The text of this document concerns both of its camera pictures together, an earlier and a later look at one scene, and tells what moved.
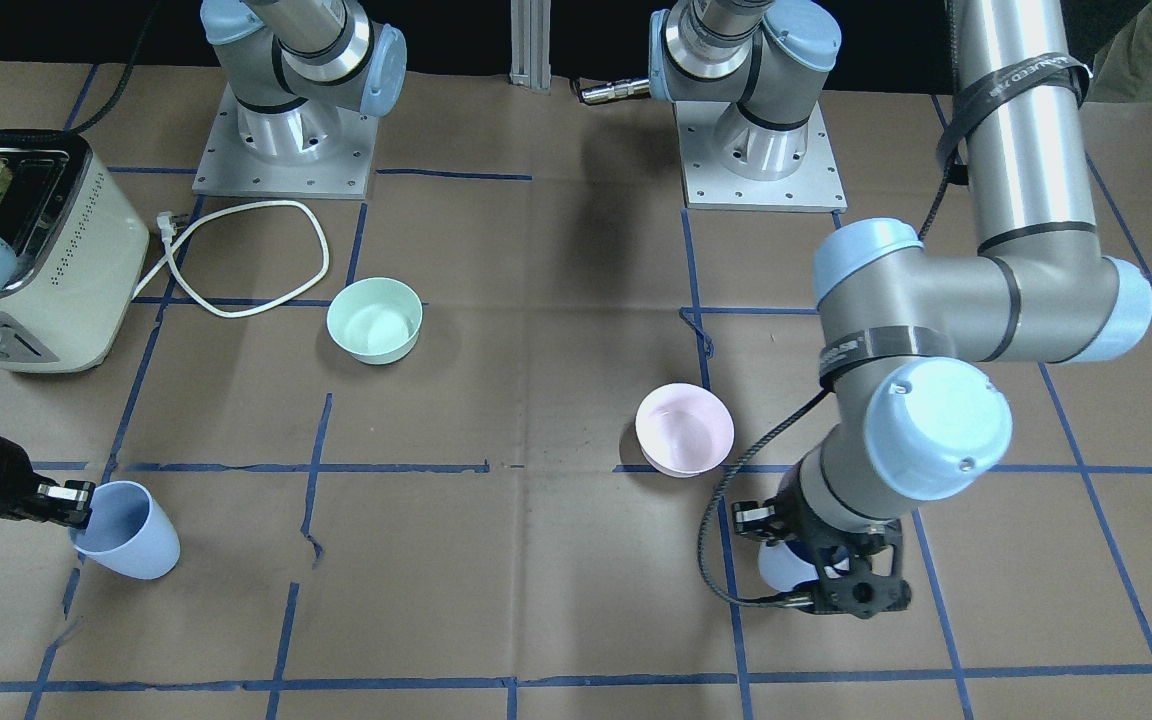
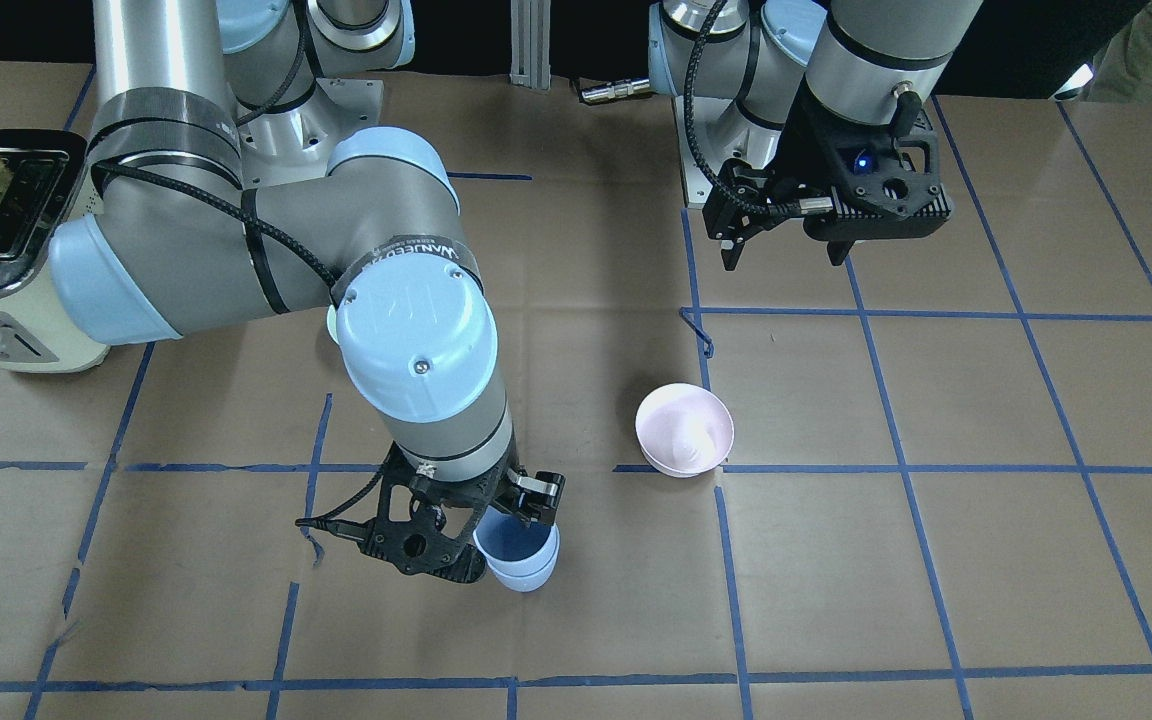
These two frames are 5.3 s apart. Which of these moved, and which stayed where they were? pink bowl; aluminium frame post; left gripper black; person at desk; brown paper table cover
Moved: left gripper black
Stayed: pink bowl; brown paper table cover; aluminium frame post; person at desk
